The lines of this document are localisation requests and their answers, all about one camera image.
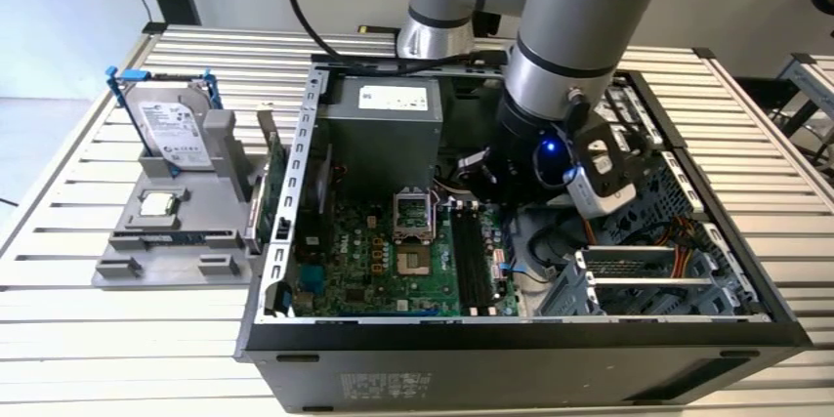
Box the aluminium frame table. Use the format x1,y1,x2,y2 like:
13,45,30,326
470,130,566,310
768,50,834,169

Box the black cable loop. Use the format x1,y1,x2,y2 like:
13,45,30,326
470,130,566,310
526,224,580,284

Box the metal socket cover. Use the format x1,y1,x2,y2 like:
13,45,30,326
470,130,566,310
390,185,437,246

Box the wire locking lever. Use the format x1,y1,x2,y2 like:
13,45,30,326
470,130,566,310
429,194,458,245

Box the hard disk in blue carrier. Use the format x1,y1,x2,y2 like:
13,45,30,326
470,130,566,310
102,64,227,177

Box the black RAM slot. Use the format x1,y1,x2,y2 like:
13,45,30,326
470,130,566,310
453,200,474,315
469,200,492,315
460,200,482,315

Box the grey parts rack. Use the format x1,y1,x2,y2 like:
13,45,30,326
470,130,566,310
93,110,275,290

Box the black PC case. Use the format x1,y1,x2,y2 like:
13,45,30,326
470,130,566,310
233,52,816,413

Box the silver CPU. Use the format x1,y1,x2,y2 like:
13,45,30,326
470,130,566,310
139,191,179,217

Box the RAM stick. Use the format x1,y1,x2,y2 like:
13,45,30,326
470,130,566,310
139,232,210,247

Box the blue expansion slot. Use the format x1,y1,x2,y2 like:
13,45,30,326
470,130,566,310
335,308,440,318

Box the orange yellow wire bundle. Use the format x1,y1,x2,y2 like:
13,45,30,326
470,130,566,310
654,214,702,284

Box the white yellow wire bundle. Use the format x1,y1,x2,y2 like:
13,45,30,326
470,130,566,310
433,181,473,203

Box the metal optical drive cage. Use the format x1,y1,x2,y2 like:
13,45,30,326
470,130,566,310
602,72,660,154

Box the black case fan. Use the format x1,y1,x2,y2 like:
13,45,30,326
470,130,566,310
306,143,335,223

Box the grey power supply unit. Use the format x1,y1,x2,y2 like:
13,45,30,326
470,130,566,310
317,75,446,185

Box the CPU socket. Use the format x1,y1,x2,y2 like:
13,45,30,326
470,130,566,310
396,246,436,280

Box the perforated metal disk bay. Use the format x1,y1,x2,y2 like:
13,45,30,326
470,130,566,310
537,150,777,318

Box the green Dell motherboard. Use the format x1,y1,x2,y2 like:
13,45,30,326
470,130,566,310
286,189,524,319

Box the green graphics card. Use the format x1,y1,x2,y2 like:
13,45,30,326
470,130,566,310
242,103,293,255

